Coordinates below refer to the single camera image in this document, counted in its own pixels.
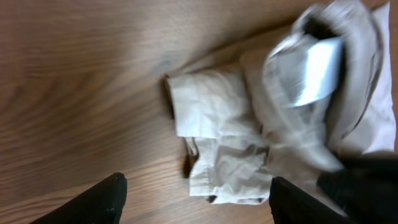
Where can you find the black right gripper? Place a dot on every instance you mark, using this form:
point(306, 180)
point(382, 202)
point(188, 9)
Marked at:
point(366, 189)

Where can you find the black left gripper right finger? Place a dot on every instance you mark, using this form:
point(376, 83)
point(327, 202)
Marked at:
point(291, 205)

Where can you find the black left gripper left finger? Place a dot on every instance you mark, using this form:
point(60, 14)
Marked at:
point(103, 203)

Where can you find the beige khaki shorts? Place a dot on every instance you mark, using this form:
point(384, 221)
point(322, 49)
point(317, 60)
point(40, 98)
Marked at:
point(287, 103)

